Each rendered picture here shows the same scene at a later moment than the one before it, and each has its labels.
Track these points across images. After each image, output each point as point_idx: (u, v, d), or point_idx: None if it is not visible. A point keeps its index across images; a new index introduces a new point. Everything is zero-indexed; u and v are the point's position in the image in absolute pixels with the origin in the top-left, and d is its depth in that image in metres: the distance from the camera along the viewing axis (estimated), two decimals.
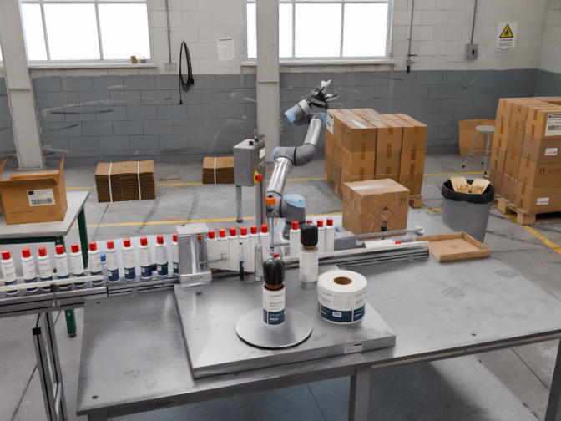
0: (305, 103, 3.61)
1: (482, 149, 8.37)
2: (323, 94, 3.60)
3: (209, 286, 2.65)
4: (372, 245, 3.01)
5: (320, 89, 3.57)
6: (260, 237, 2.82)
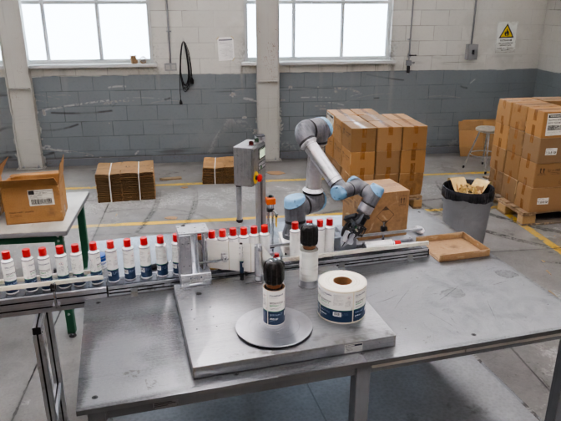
0: (357, 207, 2.93)
1: (482, 149, 8.37)
2: (346, 227, 2.97)
3: (209, 286, 2.65)
4: (372, 245, 3.01)
5: (341, 230, 2.96)
6: (260, 237, 2.82)
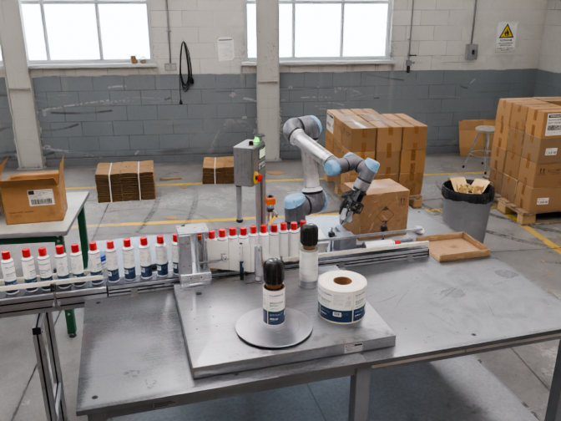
0: (353, 184, 2.88)
1: (482, 149, 8.37)
2: (345, 205, 2.93)
3: (209, 286, 2.65)
4: (372, 245, 3.01)
5: (339, 208, 2.92)
6: (259, 236, 2.83)
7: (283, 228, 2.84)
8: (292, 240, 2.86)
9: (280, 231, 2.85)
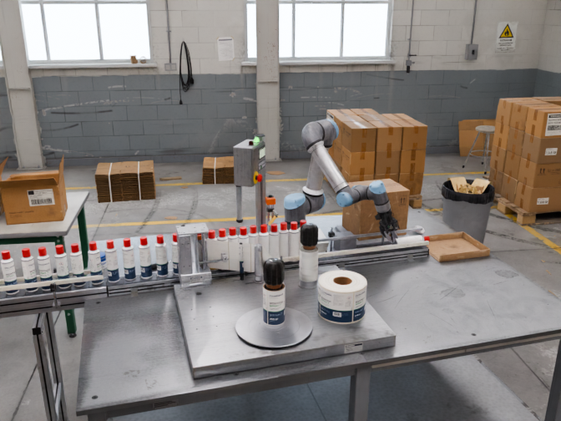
0: (376, 210, 2.97)
1: (482, 149, 8.37)
2: None
3: (209, 286, 2.65)
4: (403, 240, 3.05)
5: (381, 233, 3.03)
6: (259, 236, 2.83)
7: (283, 228, 2.84)
8: (292, 240, 2.86)
9: (280, 231, 2.85)
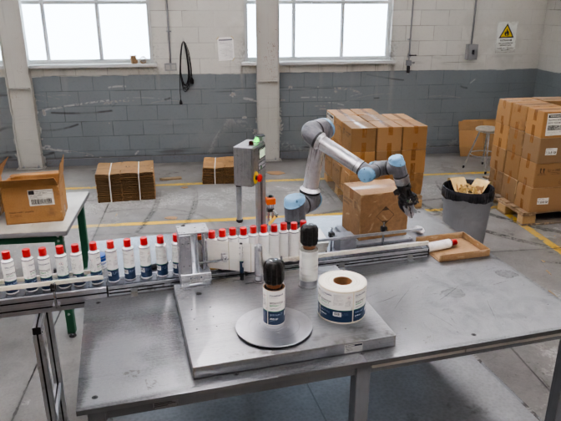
0: (395, 184, 2.95)
1: (482, 149, 8.37)
2: None
3: (209, 286, 2.65)
4: (435, 249, 3.12)
5: (400, 208, 3.01)
6: (259, 236, 2.83)
7: (283, 228, 2.84)
8: (292, 240, 2.86)
9: (280, 231, 2.85)
